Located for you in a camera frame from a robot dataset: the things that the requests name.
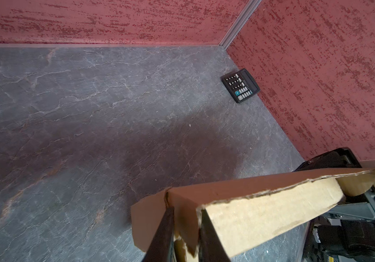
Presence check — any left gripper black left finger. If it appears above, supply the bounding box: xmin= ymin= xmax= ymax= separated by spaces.
xmin=142 ymin=207 xmax=175 ymax=262

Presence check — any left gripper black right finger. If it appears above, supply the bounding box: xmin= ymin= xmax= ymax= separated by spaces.
xmin=198 ymin=209 xmax=231 ymax=262

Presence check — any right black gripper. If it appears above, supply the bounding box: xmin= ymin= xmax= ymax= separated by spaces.
xmin=295 ymin=147 xmax=375 ymax=262

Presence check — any brown cardboard box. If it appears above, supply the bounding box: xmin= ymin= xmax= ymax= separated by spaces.
xmin=131 ymin=168 xmax=375 ymax=259

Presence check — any black desk calculator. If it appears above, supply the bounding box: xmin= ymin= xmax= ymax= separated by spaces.
xmin=221 ymin=68 xmax=260 ymax=104

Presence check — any right aluminium corner post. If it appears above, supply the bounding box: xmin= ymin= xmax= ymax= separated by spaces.
xmin=219 ymin=0 xmax=262 ymax=50

